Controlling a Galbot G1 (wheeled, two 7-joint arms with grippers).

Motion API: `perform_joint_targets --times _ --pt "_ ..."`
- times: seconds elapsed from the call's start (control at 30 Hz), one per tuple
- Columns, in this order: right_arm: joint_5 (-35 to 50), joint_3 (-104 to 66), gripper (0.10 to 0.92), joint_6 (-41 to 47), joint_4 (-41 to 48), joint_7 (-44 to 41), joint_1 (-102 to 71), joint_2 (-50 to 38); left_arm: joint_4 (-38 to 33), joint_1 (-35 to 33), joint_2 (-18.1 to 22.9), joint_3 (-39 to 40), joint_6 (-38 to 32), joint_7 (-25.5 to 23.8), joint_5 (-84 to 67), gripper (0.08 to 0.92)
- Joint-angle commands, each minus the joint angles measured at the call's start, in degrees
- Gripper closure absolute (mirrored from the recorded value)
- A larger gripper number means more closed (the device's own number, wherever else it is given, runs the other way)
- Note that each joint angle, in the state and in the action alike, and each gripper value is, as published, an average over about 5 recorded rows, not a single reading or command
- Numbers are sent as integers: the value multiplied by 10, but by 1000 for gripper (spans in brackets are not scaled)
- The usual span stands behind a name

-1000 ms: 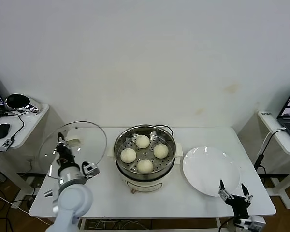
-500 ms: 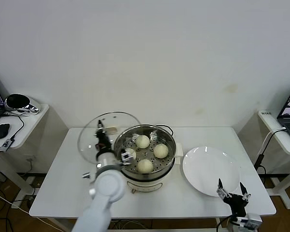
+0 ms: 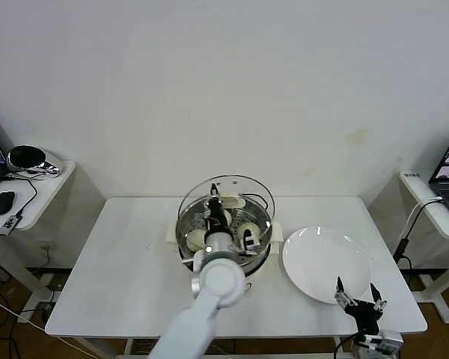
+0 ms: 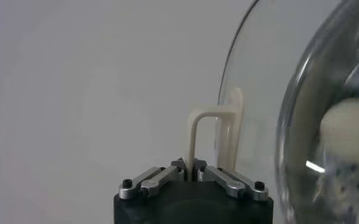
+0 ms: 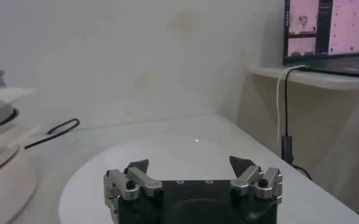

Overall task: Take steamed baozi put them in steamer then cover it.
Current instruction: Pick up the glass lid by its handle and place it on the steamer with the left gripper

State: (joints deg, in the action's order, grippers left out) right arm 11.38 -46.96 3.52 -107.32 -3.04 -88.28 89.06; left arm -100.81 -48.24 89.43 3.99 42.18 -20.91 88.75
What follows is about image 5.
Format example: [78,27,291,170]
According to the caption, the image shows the black silver right gripper left finger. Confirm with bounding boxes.
[103,158,165,208]

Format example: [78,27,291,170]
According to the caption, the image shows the black silver right gripper right finger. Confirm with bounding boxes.
[229,155,283,204]

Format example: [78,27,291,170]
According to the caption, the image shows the round white plate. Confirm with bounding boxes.
[58,135,290,224]

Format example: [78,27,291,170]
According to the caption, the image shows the white side table with label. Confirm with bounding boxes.
[236,65,359,220]

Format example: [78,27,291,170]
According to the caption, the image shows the white electric cooker pot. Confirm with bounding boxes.
[0,86,46,224]

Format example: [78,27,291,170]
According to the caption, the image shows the black laptop with pink screen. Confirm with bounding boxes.
[282,0,359,77]

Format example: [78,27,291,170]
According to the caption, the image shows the black cable with adapter block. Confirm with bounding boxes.
[281,68,314,182]

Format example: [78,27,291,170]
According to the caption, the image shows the white laptop cable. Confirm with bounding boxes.
[275,63,307,153]

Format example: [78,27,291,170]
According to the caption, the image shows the black cooker power cord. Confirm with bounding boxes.
[24,117,81,150]

